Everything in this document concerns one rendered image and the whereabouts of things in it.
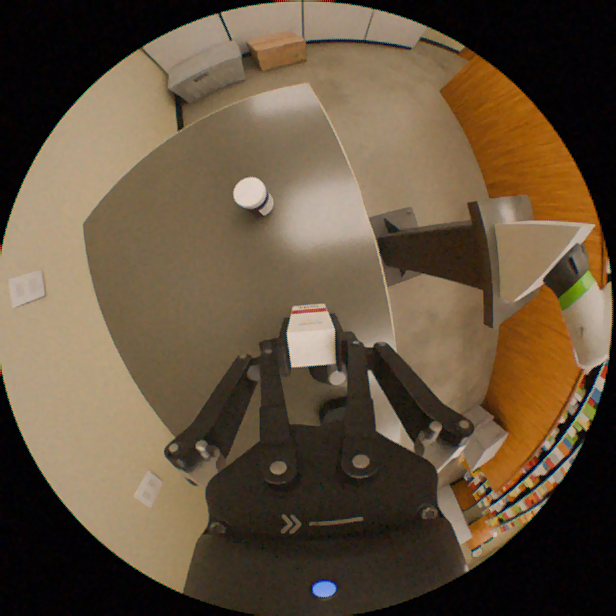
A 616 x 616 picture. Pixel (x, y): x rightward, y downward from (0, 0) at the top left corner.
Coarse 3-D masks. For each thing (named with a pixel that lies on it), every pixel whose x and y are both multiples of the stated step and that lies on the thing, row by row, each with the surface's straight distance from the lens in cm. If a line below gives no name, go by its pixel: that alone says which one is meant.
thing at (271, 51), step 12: (264, 36) 226; (276, 36) 223; (288, 36) 221; (252, 48) 209; (264, 48) 202; (276, 48) 204; (288, 48) 207; (300, 48) 212; (264, 60) 207; (276, 60) 211; (288, 60) 216; (300, 60) 221
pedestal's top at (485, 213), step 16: (480, 208) 52; (496, 208) 57; (512, 208) 65; (528, 208) 76; (480, 224) 52; (480, 240) 54; (480, 256) 55; (496, 256) 55; (496, 272) 56; (496, 288) 56; (496, 304) 58; (512, 304) 66; (496, 320) 60
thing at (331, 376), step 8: (312, 368) 35; (320, 368) 34; (328, 368) 34; (336, 368) 32; (312, 376) 37; (320, 376) 35; (328, 376) 32; (336, 376) 32; (344, 376) 32; (328, 384) 37; (336, 384) 33
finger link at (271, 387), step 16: (272, 352) 15; (272, 368) 13; (272, 384) 11; (272, 400) 10; (272, 416) 9; (272, 432) 8; (288, 432) 8; (272, 448) 7; (288, 448) 7; (272, 464) 7; (288, 464) 7; (272, 480) 7; (288, 480) 7
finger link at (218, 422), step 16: (240, 368) 14; (224, 384) 12; (240, 384) 13; (256, 384) 16; (208, 400) 12; (224, 400) 11; (240, 400) 13; (208, 416) 10; (224, 416) 11; (240, 416) 13; (192, 432) 10; (208, 432) 10; (224, 432) 11; (176, 448) 10; (192, 448) 9; (224, 448) 11; (176, 464) 10
